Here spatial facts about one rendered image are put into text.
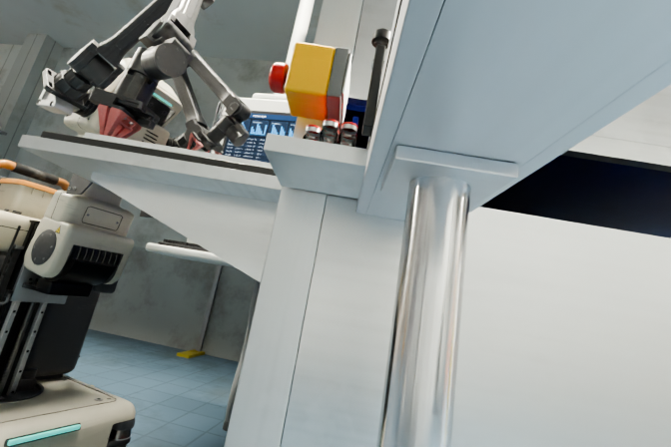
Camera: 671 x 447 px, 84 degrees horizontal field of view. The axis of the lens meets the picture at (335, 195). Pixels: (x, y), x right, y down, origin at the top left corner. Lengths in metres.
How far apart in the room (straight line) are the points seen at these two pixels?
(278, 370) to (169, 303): 3.82
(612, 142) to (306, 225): 0.46
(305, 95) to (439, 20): 0.32
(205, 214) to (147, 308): 3.80
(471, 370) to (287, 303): 0.24
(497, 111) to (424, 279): 0.13
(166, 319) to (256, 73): 2.93
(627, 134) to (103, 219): 1.34
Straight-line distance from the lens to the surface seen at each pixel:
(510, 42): 0.19
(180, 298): 4.24
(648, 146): 0.70
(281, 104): 1.74
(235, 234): 0.62
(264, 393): 0.51
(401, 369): 0.29
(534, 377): 0.56
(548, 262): 0.57
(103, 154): 0.64
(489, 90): 0.22
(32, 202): 1.63
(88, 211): 1.37
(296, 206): 0.51
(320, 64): 0.49
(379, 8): 0.67
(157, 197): 0.68
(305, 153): 0.39
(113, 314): 4.64
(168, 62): 0.74
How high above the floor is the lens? 0.73
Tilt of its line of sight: 15 degrees up
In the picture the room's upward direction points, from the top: 10 degrees clockwise
